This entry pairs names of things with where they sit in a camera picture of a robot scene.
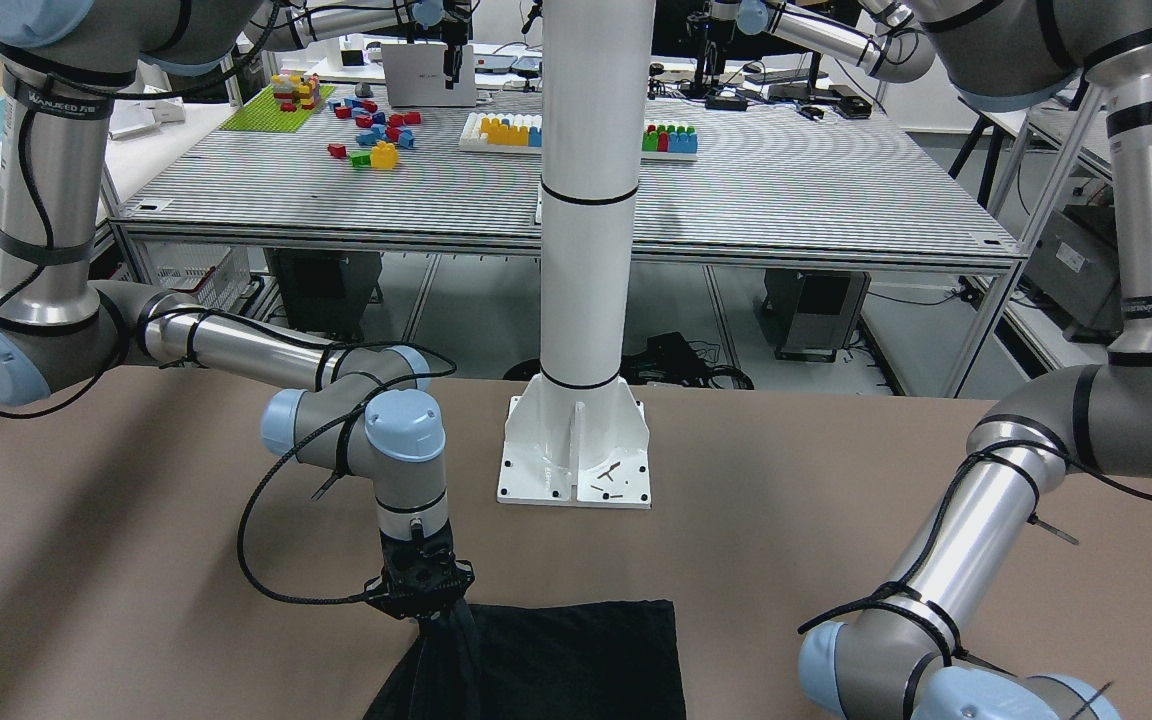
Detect silver laptop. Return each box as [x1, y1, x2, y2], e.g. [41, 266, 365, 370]
[381, 44, 477, 108]

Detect green lego baseplate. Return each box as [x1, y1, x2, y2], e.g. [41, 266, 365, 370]
[219, 78, 335, 132]

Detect striped work table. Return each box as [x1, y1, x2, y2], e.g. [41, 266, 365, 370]
[118, 99, 1024, 275]

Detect white tray with blocks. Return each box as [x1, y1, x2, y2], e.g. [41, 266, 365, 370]
[456, 111, 702, 162]

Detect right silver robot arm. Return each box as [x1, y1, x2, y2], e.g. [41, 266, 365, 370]
[0, 1, 473, 626]

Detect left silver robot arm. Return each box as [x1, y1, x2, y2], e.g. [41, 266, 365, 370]
[797, 1, 1152, 719]

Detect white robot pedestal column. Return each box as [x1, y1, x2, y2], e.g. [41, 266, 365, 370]
[497, 1, 655, 509]

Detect grey computer case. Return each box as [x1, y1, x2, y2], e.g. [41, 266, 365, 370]
[761, 268, 870, 363]

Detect black printed t-shirt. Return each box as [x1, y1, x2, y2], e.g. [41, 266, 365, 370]
[365, 600, 687, 719]

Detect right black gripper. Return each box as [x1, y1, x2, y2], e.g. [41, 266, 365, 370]
[364, 530, 476, 619]

